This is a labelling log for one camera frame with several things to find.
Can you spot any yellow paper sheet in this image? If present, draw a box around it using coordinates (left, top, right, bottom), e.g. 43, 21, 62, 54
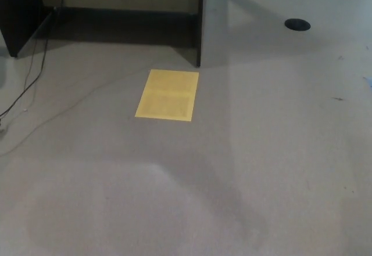
134, 68, 200, 122

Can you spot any round black floor cover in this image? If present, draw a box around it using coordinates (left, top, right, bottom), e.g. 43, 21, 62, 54
284, 18, 312, 31

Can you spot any dark wooden desk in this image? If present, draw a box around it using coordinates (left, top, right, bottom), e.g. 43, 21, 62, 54
0, 0, 210, 68

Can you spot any black power cable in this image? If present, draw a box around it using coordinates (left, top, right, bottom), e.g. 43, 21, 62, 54
0, 0, 67, 118

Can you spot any thin grey cable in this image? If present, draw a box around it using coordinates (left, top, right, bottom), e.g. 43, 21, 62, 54
0, 35, 38, 114

